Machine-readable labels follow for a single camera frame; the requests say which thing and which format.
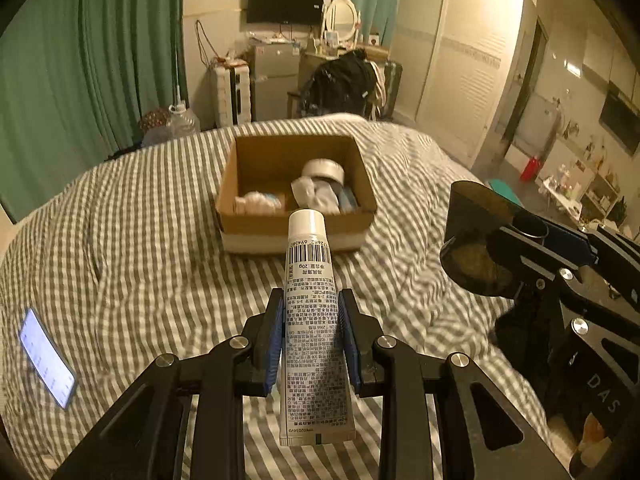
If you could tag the beige cloth bag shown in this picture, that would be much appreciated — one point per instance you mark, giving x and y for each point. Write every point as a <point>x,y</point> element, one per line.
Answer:
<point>378,85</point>

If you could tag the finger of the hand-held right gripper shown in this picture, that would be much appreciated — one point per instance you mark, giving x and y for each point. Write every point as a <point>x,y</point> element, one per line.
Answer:
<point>530,252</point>
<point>570,244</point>

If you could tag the white suitcase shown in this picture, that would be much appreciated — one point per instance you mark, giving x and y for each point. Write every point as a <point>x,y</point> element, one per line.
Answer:
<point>230,95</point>

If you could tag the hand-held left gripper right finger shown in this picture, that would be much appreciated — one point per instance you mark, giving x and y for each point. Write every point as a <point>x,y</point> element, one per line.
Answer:
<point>348,340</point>

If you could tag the green padded board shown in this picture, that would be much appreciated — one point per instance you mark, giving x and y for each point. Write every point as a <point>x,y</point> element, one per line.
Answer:
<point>505,191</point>

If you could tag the round white vanity mirror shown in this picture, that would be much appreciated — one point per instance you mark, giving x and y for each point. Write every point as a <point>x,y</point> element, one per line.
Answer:
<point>342,20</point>

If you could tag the black wall television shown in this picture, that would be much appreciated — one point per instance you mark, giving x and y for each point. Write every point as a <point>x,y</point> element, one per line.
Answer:
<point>285,4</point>

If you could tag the black jacket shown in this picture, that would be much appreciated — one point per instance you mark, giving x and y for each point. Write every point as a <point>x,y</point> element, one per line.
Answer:
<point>340,85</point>

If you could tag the dark suitcase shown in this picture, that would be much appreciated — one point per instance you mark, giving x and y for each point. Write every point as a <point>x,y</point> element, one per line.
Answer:
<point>393,90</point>

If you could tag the white tape roll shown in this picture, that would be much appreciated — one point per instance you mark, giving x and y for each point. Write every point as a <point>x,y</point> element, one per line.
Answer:
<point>324,171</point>

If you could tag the wooden vanity table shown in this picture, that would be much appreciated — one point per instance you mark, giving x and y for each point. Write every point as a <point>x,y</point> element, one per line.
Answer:
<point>310,57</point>

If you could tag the patterned dark bag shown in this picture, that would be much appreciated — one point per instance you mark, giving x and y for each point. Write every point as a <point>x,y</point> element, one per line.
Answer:
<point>154,120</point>

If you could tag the narrow green curtain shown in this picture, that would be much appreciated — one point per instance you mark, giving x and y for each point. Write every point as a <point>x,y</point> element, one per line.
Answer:
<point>370,0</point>

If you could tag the white printed cream tube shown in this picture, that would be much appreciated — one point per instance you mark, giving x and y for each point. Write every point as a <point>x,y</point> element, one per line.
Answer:
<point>315,320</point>

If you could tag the clear water jug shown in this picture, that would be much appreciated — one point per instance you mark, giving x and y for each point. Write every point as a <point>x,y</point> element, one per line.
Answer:
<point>182,121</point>

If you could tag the cardboard box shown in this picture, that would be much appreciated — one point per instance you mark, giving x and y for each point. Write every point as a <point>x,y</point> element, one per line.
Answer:
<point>240,180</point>

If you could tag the silver small fridge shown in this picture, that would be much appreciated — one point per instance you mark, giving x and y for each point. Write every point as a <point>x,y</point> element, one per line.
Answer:
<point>275,85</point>

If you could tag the person's right hand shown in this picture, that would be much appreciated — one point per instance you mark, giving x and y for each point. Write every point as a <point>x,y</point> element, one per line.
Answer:
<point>595,430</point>

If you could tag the wide green curtain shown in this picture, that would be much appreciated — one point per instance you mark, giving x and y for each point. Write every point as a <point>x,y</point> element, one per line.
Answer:
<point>90,60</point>

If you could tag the grey checked blanket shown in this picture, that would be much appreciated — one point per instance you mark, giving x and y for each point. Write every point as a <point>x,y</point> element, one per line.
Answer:
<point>150,260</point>

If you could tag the white sock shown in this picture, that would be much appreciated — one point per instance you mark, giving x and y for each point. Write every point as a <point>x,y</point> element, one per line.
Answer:
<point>315,194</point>

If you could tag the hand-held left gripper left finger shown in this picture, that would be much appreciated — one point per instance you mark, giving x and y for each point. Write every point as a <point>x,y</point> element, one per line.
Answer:
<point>275,345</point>

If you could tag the small table with bottles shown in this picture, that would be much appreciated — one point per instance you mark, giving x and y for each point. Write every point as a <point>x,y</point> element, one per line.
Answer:
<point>562,192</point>

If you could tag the white louvred wardrobe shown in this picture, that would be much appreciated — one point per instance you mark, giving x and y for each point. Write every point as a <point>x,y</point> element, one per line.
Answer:
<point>460,60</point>

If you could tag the smartphone with lit screen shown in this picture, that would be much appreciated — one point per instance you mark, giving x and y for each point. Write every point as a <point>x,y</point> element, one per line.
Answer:
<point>47,360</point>

